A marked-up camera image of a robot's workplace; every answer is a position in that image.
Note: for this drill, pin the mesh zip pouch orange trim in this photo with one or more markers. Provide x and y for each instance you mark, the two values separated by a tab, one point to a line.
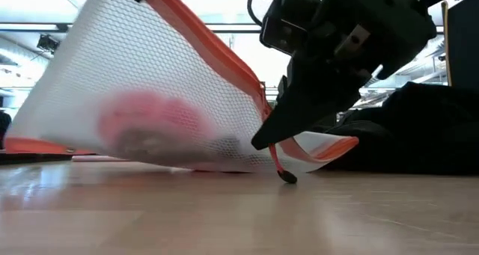
131	60

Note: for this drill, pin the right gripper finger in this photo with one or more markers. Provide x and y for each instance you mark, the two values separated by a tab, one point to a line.
310	94

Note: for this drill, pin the black ceiling device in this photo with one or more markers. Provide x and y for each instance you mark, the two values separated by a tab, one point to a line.
48	42

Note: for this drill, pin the black backdrop panel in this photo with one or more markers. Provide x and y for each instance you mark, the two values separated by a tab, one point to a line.
464	49

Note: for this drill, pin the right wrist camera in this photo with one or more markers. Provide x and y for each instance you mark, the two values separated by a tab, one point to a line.
288	23

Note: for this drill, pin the black metal table frame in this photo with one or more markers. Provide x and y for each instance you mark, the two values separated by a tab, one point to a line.
22	158

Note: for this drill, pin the black backpack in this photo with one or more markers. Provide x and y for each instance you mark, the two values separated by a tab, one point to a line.
411	135

